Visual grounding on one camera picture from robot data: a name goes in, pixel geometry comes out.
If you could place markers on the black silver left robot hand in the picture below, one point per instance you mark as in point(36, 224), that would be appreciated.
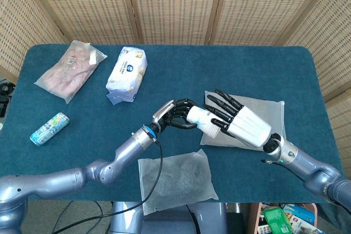
point(164, 113)

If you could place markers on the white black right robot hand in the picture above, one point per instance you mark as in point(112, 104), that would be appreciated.
point(246, 124)

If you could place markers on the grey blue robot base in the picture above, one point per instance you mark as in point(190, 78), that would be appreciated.
point(164, 223)

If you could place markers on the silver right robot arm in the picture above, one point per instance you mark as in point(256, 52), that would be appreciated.
point(315, 168)

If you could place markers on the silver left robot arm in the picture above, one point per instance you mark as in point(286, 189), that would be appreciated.
point(55, 179)

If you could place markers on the teal tablecloth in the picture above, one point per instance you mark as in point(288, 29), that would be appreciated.
point(164, 80)

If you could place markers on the white blue tissue pack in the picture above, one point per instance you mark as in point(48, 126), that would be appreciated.
point(126, 72)

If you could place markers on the frosted bag with dark cloth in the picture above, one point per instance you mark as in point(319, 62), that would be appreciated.
point(175, 179)

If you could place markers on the pink storage basket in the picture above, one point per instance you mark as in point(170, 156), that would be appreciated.
point(253, 217)

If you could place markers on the green snack package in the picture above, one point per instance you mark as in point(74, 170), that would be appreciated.
point(277, 220)

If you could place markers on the blue printed box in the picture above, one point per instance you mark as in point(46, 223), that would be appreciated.
point(299, 213)

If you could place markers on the clear bag with pink cloth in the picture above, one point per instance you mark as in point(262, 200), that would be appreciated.
point(68, 72)

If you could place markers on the woven wooden folding screen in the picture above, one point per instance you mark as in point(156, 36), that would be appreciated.
point(175, 4)

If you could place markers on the green blue drink can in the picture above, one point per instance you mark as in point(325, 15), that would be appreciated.
point(49, 129)

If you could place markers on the black equipment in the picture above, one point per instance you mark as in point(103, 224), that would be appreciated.
point(4, 99)

